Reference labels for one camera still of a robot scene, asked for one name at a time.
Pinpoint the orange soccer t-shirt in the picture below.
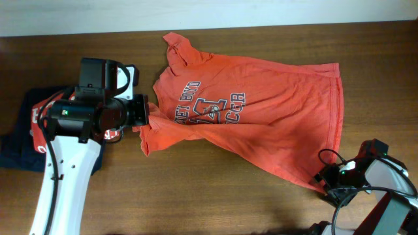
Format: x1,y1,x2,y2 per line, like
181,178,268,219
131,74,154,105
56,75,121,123
135,33,344,191

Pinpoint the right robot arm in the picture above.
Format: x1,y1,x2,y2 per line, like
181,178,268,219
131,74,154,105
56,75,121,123
307,139,417,235

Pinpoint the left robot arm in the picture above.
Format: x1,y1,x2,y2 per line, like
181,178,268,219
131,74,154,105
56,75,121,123
30,57,149,234

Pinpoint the folded red soccer shirt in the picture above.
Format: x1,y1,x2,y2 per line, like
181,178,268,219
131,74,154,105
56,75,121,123
30,94,121,153

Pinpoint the dark navy folded garment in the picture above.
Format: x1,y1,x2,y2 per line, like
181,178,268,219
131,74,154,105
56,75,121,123
0,86,106,176

